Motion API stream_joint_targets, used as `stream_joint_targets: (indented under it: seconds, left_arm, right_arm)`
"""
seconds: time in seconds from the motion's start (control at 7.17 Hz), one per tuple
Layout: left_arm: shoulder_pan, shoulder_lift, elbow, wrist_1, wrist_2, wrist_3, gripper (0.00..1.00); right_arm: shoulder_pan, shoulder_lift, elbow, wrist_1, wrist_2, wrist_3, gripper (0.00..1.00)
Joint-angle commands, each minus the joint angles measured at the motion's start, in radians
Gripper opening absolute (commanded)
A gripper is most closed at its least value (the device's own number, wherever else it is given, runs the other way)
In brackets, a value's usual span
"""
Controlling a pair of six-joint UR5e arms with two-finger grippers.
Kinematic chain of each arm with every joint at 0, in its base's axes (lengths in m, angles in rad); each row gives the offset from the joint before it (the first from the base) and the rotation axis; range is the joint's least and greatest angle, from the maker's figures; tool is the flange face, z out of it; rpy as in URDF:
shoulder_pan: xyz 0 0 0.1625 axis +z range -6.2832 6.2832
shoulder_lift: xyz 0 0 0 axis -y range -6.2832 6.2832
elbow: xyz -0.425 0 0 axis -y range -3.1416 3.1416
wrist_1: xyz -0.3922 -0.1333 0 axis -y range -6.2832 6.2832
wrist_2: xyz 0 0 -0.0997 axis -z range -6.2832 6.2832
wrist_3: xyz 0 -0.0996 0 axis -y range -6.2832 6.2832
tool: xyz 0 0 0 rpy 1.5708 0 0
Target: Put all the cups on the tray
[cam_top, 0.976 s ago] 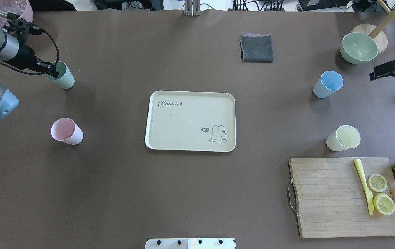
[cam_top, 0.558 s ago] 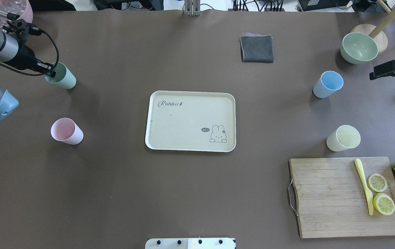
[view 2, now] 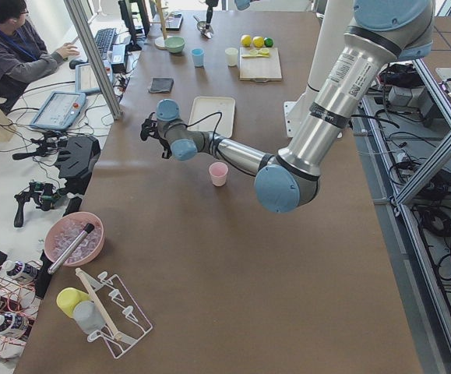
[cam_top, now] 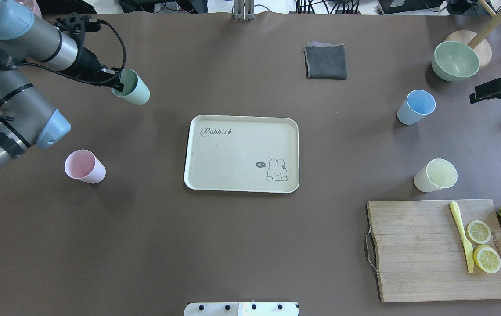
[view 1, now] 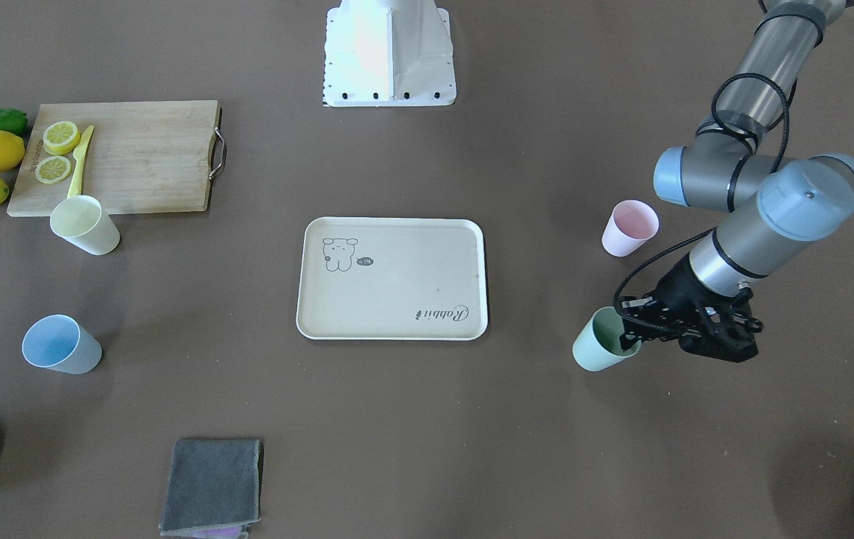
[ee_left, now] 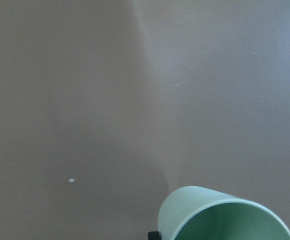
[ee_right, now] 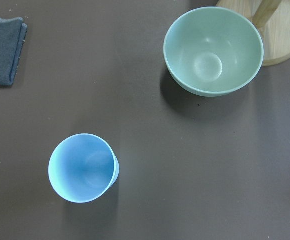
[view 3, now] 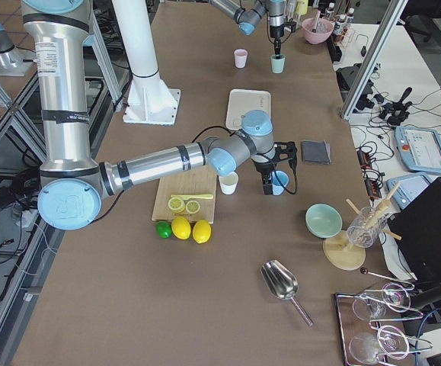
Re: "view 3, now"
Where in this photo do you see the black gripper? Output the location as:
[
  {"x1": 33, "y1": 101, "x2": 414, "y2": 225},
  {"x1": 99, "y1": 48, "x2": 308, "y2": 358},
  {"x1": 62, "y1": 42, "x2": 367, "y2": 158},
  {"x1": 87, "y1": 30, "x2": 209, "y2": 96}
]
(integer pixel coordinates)
[
  {"x1": 251, "y1": 141, "x2": 297, "y2": 195},
  {"x1": 269, "y1": 21, "x2": 296, "y2": 58}
]

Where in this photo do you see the pink plastic cup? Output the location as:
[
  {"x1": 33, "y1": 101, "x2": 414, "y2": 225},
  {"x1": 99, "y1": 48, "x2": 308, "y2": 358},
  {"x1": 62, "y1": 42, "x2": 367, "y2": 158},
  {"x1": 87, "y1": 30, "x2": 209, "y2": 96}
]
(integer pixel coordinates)
[{"x1": 234, "y1": 49, "x2": 248, "y2": 69}]

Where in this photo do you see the pink bowl with ice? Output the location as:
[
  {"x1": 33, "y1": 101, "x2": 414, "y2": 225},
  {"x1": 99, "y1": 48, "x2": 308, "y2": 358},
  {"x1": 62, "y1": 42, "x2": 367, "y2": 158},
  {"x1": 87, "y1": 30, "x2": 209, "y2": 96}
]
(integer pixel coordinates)
[{"x1": 302, "y1": 18, "x2": 334, "y2": 44}]

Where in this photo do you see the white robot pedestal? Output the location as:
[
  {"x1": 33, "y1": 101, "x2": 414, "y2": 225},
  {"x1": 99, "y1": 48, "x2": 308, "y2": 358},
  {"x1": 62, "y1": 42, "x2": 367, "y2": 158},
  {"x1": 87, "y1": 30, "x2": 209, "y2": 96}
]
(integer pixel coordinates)
[{"x1": 113, "y1": 0, "x2": 181, "y2": 126}]

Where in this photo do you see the cream plastic cup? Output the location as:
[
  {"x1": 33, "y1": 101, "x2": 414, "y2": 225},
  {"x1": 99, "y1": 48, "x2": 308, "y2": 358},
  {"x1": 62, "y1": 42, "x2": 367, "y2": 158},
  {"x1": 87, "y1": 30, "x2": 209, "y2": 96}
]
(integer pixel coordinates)
[{"x1": 219, "y1": 172, "x2": 238, "y2": 195}]

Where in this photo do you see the metal wine glass rack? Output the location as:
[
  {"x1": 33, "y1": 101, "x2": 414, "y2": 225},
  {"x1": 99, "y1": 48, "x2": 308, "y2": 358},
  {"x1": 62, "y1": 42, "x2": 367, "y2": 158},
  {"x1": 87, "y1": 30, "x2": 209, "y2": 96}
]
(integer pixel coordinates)
[{"x1": 334, "y1": 282, "x2": 433, "y2": 365}]

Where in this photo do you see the yellow plastic knife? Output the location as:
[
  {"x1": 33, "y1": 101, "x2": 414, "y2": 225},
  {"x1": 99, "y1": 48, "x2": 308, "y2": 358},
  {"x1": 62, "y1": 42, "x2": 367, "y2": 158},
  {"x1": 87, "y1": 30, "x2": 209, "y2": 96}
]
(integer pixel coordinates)
[{"x1": 170, "y1": 194, "x2": 214, "y2": 201}]

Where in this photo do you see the grey folded cloth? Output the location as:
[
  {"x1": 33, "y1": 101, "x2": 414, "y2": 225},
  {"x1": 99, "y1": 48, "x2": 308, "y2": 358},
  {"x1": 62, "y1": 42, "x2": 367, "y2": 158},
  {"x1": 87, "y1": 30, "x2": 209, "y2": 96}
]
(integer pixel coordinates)
[{"x1": 301, "y1": 140, "x2": 331, "y2": 165}]

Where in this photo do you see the blue plastic cup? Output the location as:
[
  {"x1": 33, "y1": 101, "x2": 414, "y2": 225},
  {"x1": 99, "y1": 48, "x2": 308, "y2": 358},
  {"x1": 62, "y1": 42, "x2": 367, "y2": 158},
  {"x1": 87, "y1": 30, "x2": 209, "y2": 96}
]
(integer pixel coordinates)
[{"x1": 271, "y1": 170, "x2": 289, "y2": 196}]

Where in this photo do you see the wooden mug tree stand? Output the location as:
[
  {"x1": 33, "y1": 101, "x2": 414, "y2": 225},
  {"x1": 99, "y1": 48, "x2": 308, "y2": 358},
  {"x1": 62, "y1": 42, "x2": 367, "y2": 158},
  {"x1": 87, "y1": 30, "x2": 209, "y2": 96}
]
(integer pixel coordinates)
[{"x1": 323, "y1": 183, "x2": 401, "y2": 271}]

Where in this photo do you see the clear glass mug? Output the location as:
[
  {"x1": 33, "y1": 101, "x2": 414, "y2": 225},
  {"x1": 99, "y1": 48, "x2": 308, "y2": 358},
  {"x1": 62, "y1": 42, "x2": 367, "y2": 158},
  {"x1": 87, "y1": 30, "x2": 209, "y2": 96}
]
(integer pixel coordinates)
[{"x1": 347, "y1": 207, "x2": 387, "y2": 248}]

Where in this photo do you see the cream serving tray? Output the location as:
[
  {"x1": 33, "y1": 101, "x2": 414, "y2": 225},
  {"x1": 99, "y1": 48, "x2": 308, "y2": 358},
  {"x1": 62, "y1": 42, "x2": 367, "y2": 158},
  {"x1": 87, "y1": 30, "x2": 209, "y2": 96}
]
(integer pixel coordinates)
[{"x1": 225, "y1": 88, "x2": 271, "y2": 130}]

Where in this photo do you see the green bowl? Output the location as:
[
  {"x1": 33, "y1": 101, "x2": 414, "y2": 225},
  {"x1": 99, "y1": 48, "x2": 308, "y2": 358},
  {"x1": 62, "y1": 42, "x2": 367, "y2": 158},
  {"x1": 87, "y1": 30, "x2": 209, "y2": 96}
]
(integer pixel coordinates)
[{"x1": 305, "y1": 204, "x2": 342, "y2": 239}]

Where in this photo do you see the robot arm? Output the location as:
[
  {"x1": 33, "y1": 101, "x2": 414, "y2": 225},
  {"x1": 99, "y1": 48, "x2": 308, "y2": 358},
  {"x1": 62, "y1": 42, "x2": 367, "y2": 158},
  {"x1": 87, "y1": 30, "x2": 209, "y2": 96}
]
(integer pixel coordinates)
[
  {"x1": 208, "y1": 0, "x2": 296, "y2": 59},
  {"x1": 21, "y1": 1, "x2": 289, "y2": 230}
]

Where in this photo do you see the metal scoop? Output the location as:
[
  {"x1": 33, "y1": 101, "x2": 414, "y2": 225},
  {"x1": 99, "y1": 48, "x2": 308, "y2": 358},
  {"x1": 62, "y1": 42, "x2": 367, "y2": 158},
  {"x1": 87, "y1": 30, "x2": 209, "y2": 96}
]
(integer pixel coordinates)
[{"x1": 260, "y1": 259, "x2": 314, "y2": 326}]

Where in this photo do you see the green lime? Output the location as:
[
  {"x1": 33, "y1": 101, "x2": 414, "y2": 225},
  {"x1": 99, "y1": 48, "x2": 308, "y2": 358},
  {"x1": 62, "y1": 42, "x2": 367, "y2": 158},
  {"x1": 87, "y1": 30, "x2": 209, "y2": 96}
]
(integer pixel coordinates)
[{"x1": 155, "y1": 221, "x2": 173, "y2": 239}]

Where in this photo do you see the aluminium frame post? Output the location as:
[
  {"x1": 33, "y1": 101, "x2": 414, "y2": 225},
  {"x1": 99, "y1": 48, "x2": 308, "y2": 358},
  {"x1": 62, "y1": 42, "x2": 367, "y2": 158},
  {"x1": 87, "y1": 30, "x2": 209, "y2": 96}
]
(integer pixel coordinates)
[{"x1": 340, "y1": 0, "x2": 407, "y2": 121}]

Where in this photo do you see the yellow lemon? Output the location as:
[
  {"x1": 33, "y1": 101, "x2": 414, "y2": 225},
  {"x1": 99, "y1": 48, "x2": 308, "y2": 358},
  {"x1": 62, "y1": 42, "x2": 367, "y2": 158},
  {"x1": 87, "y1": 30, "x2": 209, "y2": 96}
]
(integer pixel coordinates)
[
  {"x1": 192, "y1": 220, "x2": 212, "y2": 244},
  {"x1": 171, "y1": 217, "x2": 191, "y2": 240}
]

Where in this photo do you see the green plastic cup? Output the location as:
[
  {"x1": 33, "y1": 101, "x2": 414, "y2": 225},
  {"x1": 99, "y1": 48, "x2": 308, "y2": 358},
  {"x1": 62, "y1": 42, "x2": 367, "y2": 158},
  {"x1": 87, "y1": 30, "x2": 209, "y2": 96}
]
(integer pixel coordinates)
[{"x1": 270, "y1": 54, "x2": 286, "y2": 74}]

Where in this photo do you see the black laptop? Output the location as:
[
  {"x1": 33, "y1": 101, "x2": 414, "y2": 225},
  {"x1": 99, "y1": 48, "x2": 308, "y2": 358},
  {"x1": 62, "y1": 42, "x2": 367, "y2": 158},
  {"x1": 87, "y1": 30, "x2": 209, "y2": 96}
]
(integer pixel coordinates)
[{"x1": 388, "y1": 178, "x2": 441, "y2": 283}]

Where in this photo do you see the wooden cutting board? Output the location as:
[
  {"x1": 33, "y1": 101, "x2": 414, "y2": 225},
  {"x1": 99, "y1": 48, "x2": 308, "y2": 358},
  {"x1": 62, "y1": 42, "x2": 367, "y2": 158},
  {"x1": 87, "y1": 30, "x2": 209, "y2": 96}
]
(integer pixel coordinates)
[{"x1": 151, "y1": 164, "x2": 219, "y2": 224}]

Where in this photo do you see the blue teach pendant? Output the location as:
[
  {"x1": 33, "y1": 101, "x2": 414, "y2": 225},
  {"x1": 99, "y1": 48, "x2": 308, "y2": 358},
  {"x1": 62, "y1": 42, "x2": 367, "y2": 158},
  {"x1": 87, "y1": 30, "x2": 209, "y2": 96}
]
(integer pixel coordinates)
[
  {"x1": 395, "y1": 126, "x2": 441, "y2": 175},
  {"x1": 386, "y1": 172, "x2": 432, "y2": 210}
]

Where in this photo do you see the lemon half slice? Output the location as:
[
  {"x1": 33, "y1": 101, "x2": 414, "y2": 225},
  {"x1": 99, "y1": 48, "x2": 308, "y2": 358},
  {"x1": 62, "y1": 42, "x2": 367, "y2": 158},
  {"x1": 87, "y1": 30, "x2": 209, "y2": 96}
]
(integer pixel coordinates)
[
  {"x1": 185, "y1": 200, "x2": 201, "y2": 215},
  {"x1": 168, "y1": 197, "x2": 186, "y2": 214}
]

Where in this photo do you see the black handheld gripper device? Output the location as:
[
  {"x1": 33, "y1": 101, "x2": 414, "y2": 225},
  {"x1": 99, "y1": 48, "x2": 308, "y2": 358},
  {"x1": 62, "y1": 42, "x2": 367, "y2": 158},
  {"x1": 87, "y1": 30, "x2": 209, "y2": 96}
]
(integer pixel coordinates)
[{"x1": 379, "y1": 87, "x2": 413, "y2": 126}]

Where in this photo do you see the metal muddler in bowl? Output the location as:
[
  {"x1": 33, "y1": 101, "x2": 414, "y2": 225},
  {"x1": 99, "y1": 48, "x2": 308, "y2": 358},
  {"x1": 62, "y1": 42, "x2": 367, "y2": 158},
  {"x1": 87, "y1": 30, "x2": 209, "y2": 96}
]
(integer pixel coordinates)
[{"x1": 312, "y1": 11, "x2": 321, "y2": 33}]

